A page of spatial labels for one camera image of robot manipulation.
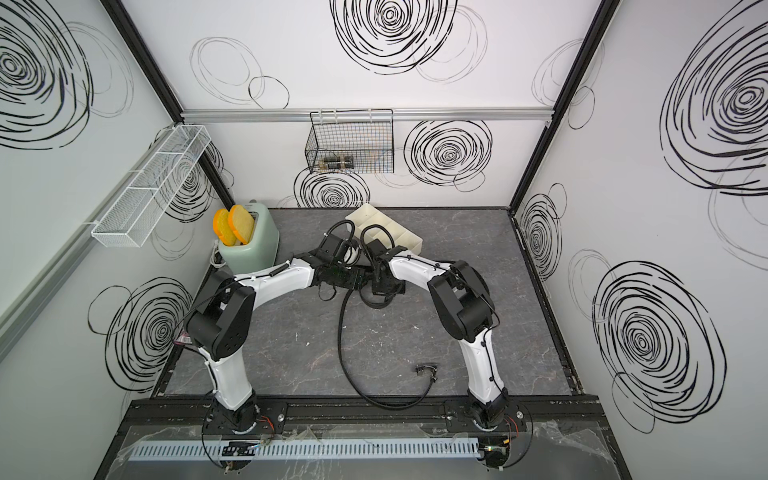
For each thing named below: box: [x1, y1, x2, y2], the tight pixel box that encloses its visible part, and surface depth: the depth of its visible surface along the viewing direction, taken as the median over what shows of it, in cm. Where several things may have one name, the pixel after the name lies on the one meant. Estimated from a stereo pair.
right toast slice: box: [228, 204, 255, 245], surface depth 92 cm
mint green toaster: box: [218, 202, 280, 276], surface depth 95 cm
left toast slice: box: [212, 208, 237, 247], surface depth 89 cm
